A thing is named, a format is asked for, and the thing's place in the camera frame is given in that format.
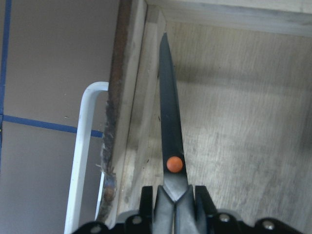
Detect black orange scissors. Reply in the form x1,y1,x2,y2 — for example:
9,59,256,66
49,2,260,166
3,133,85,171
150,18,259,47
153,34,197,234

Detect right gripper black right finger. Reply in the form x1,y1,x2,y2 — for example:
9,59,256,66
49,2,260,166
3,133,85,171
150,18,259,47
195,186,216,234

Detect light wooden drawer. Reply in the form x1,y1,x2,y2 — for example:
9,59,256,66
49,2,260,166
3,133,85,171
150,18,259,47
100,0,312,234

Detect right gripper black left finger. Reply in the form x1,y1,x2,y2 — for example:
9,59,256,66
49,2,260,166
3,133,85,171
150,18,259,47
139,186,153,234

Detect white drawer handle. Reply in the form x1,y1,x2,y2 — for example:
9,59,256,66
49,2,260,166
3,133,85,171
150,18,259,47
64,81,109,234

